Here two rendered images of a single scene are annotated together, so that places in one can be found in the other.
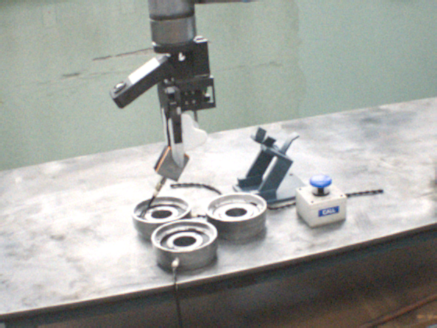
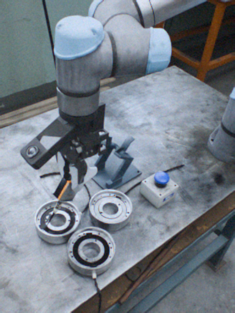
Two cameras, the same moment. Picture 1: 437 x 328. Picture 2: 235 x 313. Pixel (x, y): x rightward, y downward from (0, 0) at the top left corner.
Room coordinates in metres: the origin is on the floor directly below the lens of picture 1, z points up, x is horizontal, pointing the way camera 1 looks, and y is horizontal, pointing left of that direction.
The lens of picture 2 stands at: (0.66, 0.25, 1.50)
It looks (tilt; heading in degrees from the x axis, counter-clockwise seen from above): 43 degrees down; 329
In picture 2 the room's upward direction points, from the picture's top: 7 degrees clockwise
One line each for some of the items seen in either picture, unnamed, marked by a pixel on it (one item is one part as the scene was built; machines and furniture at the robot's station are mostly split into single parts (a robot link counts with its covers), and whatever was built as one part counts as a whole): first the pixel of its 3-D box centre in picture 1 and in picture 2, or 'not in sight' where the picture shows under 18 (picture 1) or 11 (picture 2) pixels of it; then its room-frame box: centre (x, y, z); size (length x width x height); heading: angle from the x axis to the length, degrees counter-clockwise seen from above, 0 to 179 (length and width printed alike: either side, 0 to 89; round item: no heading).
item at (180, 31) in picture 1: (172, 29); (77, 96); (1.15, 0.06, 1.15); 0.08 x 0.08 x 0.05
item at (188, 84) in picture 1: (182, 75); (81, 130); (1.15, 0.05, 1.07); 0.09 x 0.08 x 0.12; 105
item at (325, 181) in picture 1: (321, 190); (160, 182); (1.13, -0.17, 0.85); 0.04 x 0.04 x 0.05
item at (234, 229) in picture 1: (236, 216); (110, 210); (1.12, -0.02, 0.82); 0.10 x 0.10 x 0.04
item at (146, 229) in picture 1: (161, 218); (57, 222); (1.13, 0.11, 0.82); 0.10 x 0.10 x 0.04
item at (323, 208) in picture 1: (324, 202); (160, 187); (1.13, -0.18, 0.82); 0.08 x 0.07 x 0.05; 104
